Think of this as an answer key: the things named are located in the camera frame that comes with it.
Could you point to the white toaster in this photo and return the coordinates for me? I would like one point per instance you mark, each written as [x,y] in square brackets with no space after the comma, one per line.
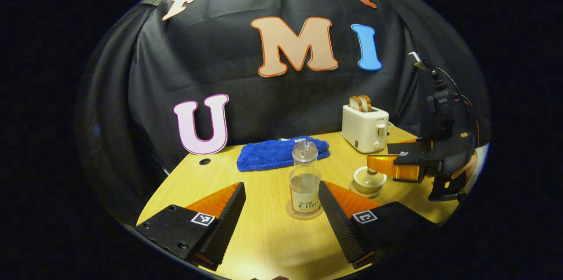
[363,130]

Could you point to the round cork coaster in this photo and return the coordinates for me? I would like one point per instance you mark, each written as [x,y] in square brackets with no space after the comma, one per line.
[292,214]

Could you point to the blue towel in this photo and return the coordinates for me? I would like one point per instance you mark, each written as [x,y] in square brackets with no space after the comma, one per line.
[272,154]

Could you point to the clear plastic water bottle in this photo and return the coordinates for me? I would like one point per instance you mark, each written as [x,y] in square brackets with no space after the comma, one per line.
[304,183]

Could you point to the teacup saucer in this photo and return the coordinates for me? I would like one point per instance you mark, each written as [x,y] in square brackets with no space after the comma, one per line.
[357,192]

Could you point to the white teacup lid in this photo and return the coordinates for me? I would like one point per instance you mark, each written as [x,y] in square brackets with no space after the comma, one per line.
[364,175]

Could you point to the toast bread slice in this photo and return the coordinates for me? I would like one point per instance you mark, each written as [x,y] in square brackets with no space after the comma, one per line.
[355,103]
[366,102]

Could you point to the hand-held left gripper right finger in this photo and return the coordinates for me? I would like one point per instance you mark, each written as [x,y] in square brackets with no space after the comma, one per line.
[336,223]

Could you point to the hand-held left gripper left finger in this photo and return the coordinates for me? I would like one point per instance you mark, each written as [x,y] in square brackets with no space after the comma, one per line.
[226,223]

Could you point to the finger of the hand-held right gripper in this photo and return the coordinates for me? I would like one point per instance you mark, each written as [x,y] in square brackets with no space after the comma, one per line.
[409,146]
[413,159]

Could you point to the white teacup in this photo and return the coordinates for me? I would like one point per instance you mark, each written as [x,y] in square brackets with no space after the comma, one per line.
[365,187]

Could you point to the black backdrop cloth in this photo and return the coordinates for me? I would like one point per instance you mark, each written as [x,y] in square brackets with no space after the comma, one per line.
[272,104]

